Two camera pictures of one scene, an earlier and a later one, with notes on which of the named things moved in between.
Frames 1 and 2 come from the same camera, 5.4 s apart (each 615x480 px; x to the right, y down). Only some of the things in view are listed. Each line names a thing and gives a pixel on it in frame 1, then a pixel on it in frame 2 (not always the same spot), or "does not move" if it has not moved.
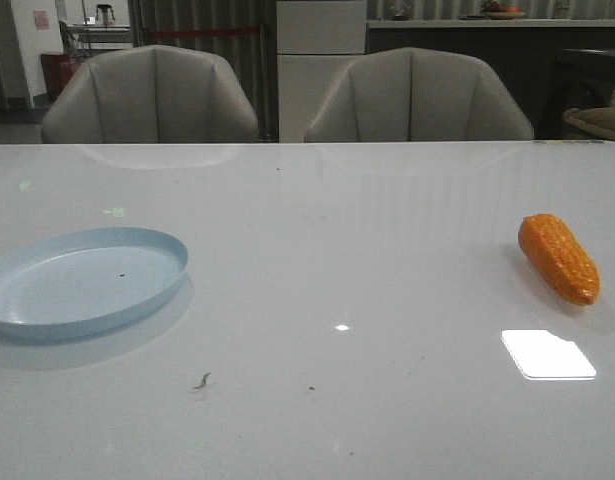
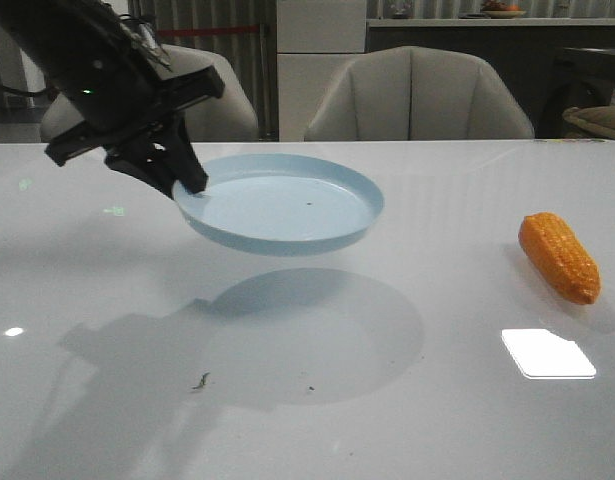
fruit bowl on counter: [496, 10] does not move
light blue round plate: [81, 281] → [278, 205]
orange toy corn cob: [555, 251] does not move
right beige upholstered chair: [418, 94] does not move
